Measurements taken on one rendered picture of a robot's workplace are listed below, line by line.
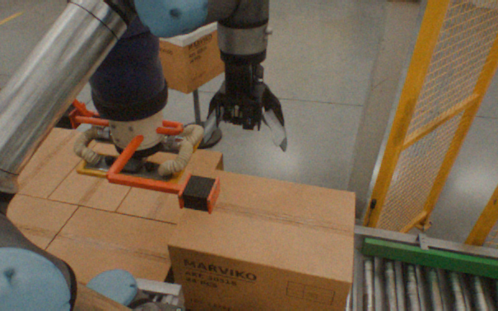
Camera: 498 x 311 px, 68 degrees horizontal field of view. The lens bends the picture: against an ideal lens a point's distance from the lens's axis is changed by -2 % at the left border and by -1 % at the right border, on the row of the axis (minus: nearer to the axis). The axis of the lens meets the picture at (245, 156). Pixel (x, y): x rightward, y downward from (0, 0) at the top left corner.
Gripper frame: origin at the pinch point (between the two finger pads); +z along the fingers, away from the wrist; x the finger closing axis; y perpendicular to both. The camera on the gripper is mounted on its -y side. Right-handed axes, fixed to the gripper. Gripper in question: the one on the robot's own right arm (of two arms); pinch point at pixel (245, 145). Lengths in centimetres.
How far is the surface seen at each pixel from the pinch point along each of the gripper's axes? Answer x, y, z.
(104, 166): -51, -27, 35
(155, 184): -25.5, -10.3, 23.9
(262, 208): 0, -38, 57
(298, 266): 14, -16, 57
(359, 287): 43, -42, 103
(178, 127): -28, -36, 24
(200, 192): -12.8, -8.3, 22.4
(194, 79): -67, -176, 82
